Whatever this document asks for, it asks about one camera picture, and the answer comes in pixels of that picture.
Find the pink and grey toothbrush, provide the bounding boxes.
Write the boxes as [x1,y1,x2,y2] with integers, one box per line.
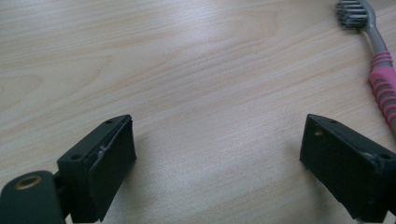
[334,0,396,134]

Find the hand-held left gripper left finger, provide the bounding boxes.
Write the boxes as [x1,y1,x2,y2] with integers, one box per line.
[56,114,137,224]

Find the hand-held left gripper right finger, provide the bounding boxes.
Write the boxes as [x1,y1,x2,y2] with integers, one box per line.
[299,113,396,224]

